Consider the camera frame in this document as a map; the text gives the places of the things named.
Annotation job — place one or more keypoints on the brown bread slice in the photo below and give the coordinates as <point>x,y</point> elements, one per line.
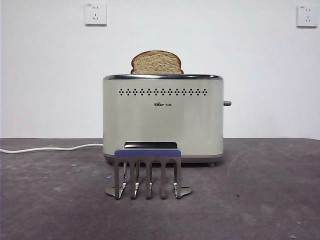
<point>157,62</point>

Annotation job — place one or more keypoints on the cream steel two-slot toaster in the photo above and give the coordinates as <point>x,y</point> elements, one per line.
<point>162,120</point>

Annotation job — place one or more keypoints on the steel toast rack blue top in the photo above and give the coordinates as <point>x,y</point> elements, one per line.
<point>147,153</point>

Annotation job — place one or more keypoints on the grey toaster lever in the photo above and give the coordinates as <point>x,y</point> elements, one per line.
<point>227,103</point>

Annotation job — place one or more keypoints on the white wall socket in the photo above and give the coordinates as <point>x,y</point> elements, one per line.
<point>307,16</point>
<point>96,14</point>

